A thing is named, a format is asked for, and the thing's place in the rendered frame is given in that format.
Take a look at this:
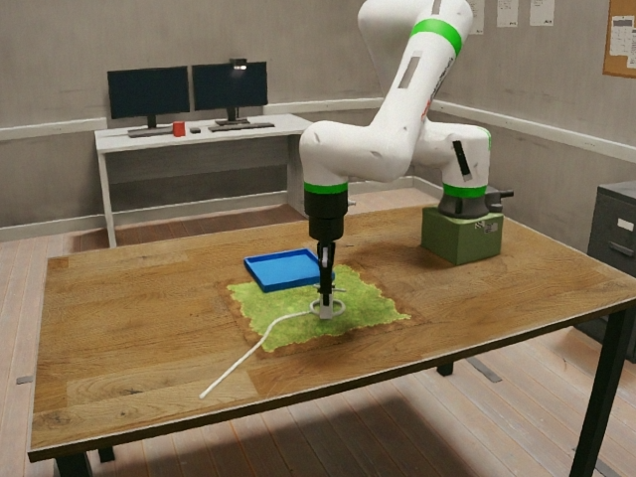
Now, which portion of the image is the blue square tray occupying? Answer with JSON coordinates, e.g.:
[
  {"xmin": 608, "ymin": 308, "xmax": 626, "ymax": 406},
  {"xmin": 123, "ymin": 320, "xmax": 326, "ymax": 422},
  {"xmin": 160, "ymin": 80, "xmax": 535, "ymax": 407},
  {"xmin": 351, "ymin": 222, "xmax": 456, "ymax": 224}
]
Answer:
[{"xmin": 243, "ymin": 248, "xmax": 320, "ymax": 293}]

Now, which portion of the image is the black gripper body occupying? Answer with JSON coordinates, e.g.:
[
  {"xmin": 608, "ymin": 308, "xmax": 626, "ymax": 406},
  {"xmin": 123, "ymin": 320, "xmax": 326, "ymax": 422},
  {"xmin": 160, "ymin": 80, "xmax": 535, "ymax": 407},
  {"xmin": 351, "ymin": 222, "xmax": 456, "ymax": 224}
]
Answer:
[{"xmin": 308, "ymin": 216, "xmax": 344, "ymax": 259}]

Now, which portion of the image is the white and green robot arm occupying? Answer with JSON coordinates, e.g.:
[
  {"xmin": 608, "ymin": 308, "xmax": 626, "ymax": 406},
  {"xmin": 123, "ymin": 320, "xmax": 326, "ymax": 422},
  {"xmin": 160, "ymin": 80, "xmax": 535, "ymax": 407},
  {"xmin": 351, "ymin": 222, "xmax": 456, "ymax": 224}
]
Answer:
[{"xmin": 299, "ymin": 0, "xmax": 514, "ymax": 220}]

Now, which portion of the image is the grey ring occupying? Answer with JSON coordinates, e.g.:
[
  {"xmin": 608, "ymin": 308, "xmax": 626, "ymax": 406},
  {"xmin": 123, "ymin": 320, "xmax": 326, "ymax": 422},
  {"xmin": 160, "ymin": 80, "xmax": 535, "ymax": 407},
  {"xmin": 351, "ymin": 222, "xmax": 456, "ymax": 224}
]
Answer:
[{"xmin": 309, "ymin": 298, "xmax": 346, "ymax": 317}]

